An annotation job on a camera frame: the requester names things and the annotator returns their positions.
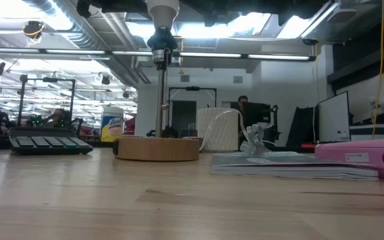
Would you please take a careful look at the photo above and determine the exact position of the white whiteboard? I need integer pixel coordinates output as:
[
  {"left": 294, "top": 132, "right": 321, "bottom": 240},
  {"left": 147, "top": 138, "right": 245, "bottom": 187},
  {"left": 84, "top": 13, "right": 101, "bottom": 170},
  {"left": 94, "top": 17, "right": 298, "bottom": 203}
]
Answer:
[{"left": 317, "top": 90, "right": 351, "bottom": 143}]

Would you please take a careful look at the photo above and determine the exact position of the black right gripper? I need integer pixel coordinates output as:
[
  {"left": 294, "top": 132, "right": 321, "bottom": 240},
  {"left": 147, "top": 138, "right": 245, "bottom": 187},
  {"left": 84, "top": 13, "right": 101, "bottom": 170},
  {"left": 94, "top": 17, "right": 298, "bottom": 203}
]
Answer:
[{"left": 178, "top": 0, "right": 329, "bottom": 28}]

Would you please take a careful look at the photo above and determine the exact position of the white textured pen cup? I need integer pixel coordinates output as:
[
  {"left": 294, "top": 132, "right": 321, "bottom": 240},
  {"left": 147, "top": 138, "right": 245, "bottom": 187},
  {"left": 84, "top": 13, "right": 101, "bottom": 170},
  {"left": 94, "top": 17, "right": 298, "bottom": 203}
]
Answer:
[{"left": 197, "top": 107, "right": 240, "bottom": 152}]

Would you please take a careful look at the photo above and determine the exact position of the thin yellow cable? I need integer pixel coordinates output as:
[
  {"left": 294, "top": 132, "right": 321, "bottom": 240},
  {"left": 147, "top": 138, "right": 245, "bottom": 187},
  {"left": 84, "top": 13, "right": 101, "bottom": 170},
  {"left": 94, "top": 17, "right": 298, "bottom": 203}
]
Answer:
[{"left": 371, "top": 0, "right": 384, "bottom": 140}]

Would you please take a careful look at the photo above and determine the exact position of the black upright panel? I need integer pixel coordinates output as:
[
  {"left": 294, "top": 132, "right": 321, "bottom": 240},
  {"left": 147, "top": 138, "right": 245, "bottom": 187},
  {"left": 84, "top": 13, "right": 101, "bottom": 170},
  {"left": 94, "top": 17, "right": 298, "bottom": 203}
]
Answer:
[{"left": 285, "top": 106, "right": 319, "bottom": 147}]

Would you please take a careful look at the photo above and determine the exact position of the clear lamp cable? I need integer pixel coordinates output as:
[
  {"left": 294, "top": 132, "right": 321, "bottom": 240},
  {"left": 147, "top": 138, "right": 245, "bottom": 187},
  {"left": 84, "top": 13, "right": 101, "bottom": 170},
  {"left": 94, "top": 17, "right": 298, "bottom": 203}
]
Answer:
[{"left": 199, "top": 108, "right": 271, "bottom": 156}]

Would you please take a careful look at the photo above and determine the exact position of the lysol wipes canister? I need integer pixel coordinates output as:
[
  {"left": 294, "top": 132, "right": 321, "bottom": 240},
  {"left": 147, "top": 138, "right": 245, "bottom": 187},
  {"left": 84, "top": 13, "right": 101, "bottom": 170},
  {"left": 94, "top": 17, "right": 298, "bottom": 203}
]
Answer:
[{"left": 100, "top": 105, "right": 125, "bottom": 143}]

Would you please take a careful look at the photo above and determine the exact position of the white lightbulb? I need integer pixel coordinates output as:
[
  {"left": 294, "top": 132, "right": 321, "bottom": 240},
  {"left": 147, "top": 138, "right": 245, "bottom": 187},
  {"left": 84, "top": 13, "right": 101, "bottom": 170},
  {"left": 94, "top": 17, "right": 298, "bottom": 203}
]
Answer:
[{"left": 146, "top": 0, "right": 181, "bottom": 30}]

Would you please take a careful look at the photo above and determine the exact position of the wooden base table lamp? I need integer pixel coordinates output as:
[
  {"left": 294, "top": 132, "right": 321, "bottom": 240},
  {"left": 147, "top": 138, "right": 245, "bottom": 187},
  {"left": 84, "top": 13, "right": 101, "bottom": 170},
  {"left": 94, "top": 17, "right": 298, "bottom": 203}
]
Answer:
[{"left": 113, "top": 25, "right": 201, "bottom": 163}]

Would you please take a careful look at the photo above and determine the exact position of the yellowstone paperback book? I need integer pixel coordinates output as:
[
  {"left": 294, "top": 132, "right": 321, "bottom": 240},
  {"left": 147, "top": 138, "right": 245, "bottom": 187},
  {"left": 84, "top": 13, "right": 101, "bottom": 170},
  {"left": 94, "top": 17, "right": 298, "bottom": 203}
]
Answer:
[{"left": 209, "top": 151, "right": 379, "bottom": 182}]

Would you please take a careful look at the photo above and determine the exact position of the black metal gantry frame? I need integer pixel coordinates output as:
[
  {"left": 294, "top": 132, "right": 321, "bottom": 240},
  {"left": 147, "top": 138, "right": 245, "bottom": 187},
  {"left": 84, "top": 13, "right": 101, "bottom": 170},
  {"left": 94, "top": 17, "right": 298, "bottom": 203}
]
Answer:
[{"left": 17, "top": 75, "right": 77, "bottom": 127}]

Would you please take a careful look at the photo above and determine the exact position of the black round ceiling device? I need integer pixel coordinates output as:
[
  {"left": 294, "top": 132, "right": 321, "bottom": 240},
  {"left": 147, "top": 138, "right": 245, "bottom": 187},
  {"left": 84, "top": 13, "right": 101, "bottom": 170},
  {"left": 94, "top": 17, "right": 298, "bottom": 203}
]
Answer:
[{"left": 23, "top": 20, "right": 46, "bottom": 38}]

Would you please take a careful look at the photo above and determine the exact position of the pink long stapler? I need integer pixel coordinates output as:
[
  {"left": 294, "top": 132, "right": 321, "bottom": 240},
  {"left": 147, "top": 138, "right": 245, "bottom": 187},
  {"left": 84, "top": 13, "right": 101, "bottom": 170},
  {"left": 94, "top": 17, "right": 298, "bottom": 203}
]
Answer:
[{"left": 314, "top": 137, "right": 384, "bottom": 184}]

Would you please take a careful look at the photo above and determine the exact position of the black desk calculator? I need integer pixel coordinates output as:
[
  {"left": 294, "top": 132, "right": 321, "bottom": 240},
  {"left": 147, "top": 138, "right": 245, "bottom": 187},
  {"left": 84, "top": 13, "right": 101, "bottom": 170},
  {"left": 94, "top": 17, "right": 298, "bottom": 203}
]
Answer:
[{"left": 8, "top": 126, "right": 94, "bottom": 156}]

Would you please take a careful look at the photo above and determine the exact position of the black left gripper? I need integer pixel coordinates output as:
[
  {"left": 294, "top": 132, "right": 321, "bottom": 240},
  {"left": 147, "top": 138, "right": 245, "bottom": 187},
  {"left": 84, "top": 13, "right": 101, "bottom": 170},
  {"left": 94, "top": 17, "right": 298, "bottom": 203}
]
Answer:
[{"left": 77, "top": 0, "right": 148, "bottom": 18}]

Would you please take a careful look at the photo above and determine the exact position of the long led light bar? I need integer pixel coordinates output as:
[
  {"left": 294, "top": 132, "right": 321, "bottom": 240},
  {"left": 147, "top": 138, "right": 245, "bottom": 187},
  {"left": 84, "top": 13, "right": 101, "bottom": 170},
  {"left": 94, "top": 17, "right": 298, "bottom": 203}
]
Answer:
[{"left": 0, "top": 46, "right": 317, "bottom": 63}]

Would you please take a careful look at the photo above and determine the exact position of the person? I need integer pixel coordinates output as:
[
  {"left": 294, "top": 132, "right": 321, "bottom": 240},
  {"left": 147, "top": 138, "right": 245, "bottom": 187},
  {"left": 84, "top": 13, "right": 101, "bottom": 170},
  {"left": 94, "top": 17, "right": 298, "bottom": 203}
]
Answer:
[
  {"left": 51, "top": 108, "right": 72, "bottom": 128},
  {"left": 237, "top": 95, "right": 250, "bottom": 111}
]

